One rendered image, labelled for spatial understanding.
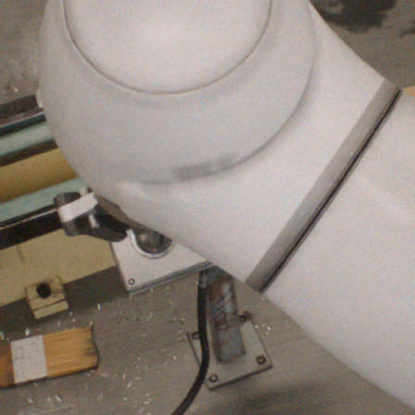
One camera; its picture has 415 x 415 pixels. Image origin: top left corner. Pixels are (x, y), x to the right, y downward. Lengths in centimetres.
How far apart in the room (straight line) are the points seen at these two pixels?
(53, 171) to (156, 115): 81
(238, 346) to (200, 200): 67
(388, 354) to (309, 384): 65
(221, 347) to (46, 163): 29
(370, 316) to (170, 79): 12
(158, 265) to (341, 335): 44
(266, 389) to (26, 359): 25
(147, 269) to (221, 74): 50
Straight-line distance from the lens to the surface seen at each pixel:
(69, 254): 109
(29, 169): 113
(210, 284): 92
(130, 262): 82
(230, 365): 104
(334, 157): 37
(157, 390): 105
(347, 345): 39
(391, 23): 135
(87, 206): 60
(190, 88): 33
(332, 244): 37
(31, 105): 122
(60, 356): 108
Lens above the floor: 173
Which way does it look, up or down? 54 degrees down
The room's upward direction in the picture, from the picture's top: 9 degrees counter-clockwise
